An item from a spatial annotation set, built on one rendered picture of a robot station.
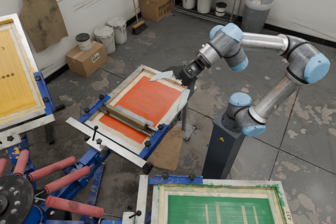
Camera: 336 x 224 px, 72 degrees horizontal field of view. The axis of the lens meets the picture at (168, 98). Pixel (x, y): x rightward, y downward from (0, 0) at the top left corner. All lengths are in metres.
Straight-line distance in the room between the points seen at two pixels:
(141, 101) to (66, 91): 1.89
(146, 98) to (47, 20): 1.98
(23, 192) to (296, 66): 1.36
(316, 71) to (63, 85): 3.28
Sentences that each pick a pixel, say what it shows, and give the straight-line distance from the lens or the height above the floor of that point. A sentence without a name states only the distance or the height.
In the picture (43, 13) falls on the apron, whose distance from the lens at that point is 3.46.
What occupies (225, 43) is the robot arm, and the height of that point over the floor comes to 1.94.
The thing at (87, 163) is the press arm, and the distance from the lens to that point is 1.61.
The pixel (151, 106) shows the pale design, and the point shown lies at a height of 0.95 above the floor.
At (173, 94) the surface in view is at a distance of 1.99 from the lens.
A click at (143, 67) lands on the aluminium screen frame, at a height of 0.99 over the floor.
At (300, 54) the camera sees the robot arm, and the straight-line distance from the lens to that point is 1.17.
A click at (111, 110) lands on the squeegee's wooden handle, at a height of 1.05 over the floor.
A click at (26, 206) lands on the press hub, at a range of 1.31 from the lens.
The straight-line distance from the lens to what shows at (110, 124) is 1.84.
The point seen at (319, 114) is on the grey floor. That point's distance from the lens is 3.66.
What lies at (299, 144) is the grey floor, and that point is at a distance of 3.21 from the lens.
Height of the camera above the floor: 2.40
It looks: 47 degrees down
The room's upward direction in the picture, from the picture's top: straight up
